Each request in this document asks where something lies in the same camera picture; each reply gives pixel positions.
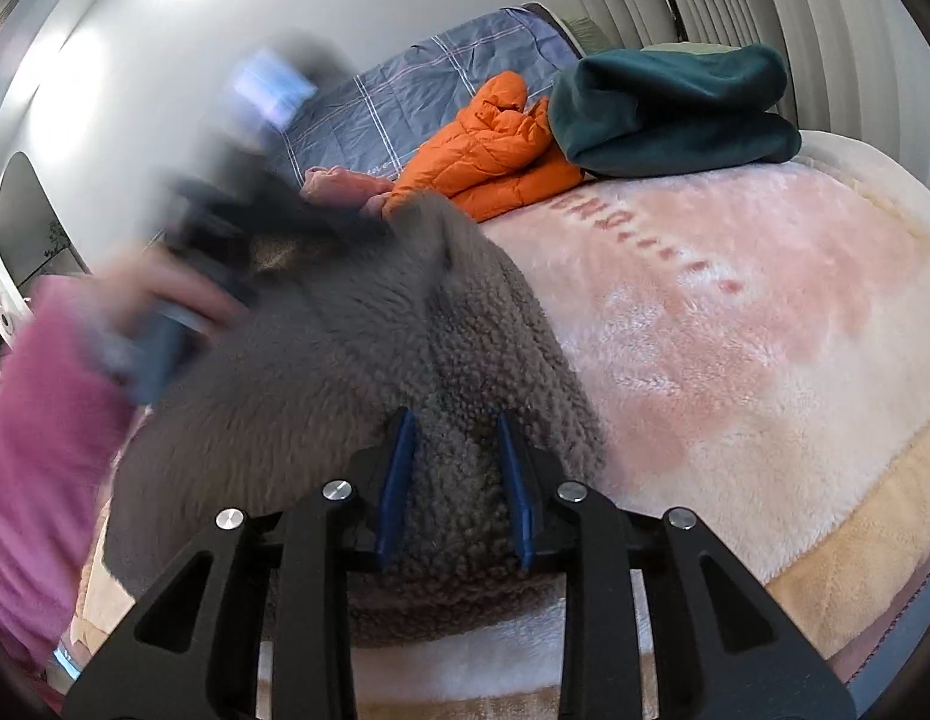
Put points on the orange puffer jacket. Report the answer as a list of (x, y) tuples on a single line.
[(487, 150)]

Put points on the blue plaid quilt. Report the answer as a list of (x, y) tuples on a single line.
[(405, 82)]

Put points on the person's left hand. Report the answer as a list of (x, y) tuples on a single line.
[(187, 292)]

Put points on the white furniture panel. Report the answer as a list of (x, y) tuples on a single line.
[(26, 255)]

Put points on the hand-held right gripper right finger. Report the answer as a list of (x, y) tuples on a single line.
[(521, 495)]

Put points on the pink garment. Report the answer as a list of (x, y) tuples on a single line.
[(341, 186)]

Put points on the person's left forearm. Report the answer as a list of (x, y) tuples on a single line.
[(45, 465)]

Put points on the teal folded fleece garment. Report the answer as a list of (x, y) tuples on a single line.
[(667, 112)]

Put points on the brown fleece jacket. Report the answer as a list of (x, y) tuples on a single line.
[(345, 360)]

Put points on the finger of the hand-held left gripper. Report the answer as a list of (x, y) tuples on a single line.
[(337, 225)]

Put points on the green pillow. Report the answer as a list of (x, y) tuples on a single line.
[(589, 28)]

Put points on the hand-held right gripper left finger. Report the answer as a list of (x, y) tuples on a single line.
[(394, 495)]

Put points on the dark printed pillow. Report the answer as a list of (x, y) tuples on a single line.
[(547, 19)]

